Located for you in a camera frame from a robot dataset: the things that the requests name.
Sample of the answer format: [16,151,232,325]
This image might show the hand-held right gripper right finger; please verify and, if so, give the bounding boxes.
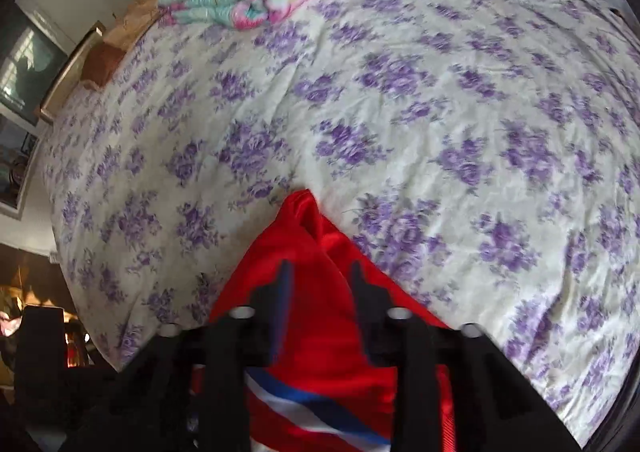
[347,259,583,452]

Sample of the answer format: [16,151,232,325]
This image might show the purple floral bed sheet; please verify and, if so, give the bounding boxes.
[40,0,640,443]

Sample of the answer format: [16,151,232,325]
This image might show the television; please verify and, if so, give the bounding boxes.
[0,7,69,124]

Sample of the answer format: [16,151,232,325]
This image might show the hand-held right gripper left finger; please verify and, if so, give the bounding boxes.
[100,259,296,452]

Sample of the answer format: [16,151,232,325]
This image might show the brown satin pillow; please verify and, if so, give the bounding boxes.
[81,0,168,89]

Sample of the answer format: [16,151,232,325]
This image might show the red pants with blue stripes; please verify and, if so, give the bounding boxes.
[190,188,457,452]

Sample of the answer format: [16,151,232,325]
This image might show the wooden bed frame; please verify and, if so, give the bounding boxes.
[39,21,105,124]

